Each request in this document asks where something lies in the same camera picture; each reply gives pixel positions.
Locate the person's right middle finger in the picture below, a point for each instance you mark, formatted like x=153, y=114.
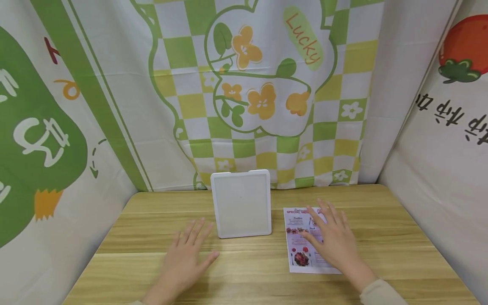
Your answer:
x=324, y=214

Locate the person's left middle finger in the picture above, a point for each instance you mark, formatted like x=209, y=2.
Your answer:
x=196, y=233

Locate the person's right little finger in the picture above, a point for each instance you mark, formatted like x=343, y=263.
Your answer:
x=346, y=222

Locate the person's right hand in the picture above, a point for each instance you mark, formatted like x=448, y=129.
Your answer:
x=337, y=248

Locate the person's right forearm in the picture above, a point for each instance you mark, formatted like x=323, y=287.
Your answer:
x=375, y=290

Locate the person's left thumb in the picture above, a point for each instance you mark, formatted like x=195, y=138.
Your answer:
x=211, y=260

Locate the printed menu leaflet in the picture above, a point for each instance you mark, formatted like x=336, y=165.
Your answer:
x=298, y=245

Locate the person's left forearm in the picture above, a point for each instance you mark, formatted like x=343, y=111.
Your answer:
x=160, y=296

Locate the person's right index finger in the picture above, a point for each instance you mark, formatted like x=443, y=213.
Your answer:
x=315, y=219

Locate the person's left little finger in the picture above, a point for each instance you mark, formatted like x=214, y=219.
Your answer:
x=175, y=242

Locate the person's left ring finger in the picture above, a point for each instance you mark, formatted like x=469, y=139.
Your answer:
x=187, y=234

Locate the person's right ring finger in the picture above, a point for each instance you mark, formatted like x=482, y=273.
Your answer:
x=335, y=216

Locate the person's right thumb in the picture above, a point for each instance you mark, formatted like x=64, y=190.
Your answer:
x=309, y=240

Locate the white square sign holder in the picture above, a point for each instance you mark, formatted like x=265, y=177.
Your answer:
x=241, y=203

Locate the person's left index finger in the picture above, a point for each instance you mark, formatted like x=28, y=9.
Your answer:
x=206, y=236

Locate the person's left hand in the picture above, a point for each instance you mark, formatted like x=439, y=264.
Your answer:
x=183, y=264

